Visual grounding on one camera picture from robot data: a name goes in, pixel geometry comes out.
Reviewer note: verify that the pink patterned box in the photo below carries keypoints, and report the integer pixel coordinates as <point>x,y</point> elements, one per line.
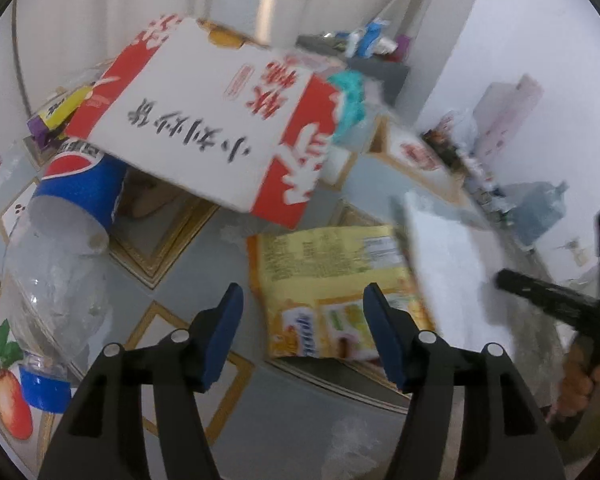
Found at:
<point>510,110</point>

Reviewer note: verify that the purple and yellow packet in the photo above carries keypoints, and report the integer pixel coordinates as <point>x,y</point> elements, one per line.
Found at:
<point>55,110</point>

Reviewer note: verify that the blue water jug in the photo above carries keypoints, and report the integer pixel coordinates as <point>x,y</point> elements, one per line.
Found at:
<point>537,212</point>

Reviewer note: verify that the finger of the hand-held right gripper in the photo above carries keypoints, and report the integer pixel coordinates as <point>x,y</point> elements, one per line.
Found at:
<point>555,300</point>

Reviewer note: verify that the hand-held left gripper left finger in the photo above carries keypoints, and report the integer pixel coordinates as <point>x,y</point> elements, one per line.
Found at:
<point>225,335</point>

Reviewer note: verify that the white plastic bag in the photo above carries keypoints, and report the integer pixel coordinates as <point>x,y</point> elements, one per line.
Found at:
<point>464,127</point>

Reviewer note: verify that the fruit printed tablecloth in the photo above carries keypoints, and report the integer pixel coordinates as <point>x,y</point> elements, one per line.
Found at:
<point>300,420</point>

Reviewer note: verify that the clear plastic bottle blue label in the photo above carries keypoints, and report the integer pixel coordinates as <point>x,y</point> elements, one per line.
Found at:
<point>55,285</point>

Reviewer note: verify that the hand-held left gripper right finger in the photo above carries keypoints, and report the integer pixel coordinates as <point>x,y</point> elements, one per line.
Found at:
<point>385,340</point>

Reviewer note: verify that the red and white cardboard box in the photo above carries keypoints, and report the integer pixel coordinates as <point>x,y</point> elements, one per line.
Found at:
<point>195,110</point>

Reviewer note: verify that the person's right hand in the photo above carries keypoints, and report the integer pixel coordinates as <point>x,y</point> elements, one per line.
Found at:
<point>572,385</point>

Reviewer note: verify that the purple box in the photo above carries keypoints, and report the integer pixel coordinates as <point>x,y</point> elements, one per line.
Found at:
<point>404,47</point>

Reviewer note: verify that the yellow snack packet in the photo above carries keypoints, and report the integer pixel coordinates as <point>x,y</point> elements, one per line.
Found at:
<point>320,270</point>

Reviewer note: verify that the blue and white bottle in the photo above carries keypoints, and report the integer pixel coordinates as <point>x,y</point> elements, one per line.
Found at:
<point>367,35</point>

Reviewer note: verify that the brown cardboard box red print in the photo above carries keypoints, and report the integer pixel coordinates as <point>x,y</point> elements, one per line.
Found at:
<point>415,155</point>

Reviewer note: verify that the teal plastic bag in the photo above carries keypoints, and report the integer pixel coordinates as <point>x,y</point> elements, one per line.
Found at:
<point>347,95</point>

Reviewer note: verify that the grey cabinet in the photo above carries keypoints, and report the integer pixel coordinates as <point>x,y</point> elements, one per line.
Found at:
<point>380,80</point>

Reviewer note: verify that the blue paper cup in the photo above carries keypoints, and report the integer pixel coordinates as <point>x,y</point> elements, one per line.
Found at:
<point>80,185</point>

